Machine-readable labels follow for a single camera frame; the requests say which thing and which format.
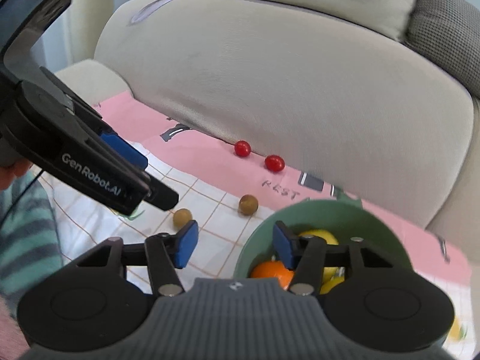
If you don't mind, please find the brown longan fruit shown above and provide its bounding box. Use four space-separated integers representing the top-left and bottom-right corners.
172 208 193 230
238 194 259 216

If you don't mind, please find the yellow lemon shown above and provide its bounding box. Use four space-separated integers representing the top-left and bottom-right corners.
298 229 346 295

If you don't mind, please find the orange mandarin front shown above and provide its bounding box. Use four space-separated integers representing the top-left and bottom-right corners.
250 261 294 290

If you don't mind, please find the red cherry tomato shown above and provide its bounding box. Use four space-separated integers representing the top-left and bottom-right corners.
264 154 286 173
233 141 251 158

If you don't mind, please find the person's left hand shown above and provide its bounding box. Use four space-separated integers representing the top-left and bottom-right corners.
0 158 32 190

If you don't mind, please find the green plastic bowl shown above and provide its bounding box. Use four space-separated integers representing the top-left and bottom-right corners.
233 200 412 278

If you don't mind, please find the beige sofa armrest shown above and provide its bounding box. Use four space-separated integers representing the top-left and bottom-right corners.
55 59 131 105

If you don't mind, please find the pink printed cloth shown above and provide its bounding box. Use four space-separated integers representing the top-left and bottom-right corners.
37 91 474 346

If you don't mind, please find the striped teal sleeve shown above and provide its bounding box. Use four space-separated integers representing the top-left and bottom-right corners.
1 172 63 318

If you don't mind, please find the beige sofa back cushion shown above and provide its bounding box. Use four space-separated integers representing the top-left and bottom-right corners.
94 0 479 232

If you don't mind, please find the black cable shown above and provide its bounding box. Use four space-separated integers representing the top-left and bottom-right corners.
6 170 46 211

